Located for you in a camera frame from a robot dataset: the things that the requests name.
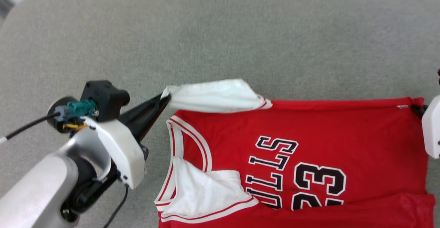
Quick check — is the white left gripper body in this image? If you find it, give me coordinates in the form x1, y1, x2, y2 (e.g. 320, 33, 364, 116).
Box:
82, 116, 149, 190

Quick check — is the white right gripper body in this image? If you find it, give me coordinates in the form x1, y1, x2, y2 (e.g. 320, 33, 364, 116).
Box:
421, 95, 440, 159

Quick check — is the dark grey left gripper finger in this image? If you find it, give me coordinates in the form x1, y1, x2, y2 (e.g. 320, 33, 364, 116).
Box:
119, 93, 171, 127
132, 99, 171, 142

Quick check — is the red and white basketball jersey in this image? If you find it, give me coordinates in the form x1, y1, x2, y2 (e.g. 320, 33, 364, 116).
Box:
155, 79, 436, 228

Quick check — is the grey fabric sofa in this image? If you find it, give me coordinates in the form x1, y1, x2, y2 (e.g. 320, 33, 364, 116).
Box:
0, 0, 440, 228

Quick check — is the teal cable connector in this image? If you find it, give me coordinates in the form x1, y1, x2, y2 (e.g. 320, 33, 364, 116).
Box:
54, 99, 97, 122

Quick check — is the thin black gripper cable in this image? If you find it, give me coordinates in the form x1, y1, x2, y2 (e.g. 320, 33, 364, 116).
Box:
102, 184, 130, 228

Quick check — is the thin black camera cable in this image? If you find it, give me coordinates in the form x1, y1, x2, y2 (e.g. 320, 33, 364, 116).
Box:
0, 113, 58, 145

